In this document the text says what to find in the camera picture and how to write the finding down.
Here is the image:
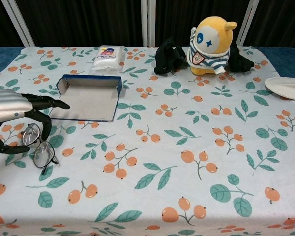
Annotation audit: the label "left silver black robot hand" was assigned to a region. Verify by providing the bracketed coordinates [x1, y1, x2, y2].
[0, 88, 71, 155]

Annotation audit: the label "white plate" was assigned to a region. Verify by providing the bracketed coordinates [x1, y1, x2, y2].
[264, 77, 295, 101]

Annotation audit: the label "blue glasses case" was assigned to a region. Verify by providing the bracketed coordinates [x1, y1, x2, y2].
[49, 74, 123, 123]

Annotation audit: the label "floral orange green tablecloth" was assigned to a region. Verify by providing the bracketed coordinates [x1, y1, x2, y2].
[0, 46, 295, 236]

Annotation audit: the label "white tissue pack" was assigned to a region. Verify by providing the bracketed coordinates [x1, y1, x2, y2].
[89, 45, 126, 74]

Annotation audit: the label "yellow striped plush toy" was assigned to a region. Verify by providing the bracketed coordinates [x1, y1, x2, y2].
[186, 16, 238, 76]

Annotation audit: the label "black pleated curtain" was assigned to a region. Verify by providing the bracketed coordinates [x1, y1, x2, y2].
[0, 0, 25, 49]
[13, 0, 143, 48]
[244, 0, 295, 48]
[154, 0, 248, 47]

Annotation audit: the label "black frame eyeglasses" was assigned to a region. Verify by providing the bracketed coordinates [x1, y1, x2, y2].
[21, 122, 59, 170]

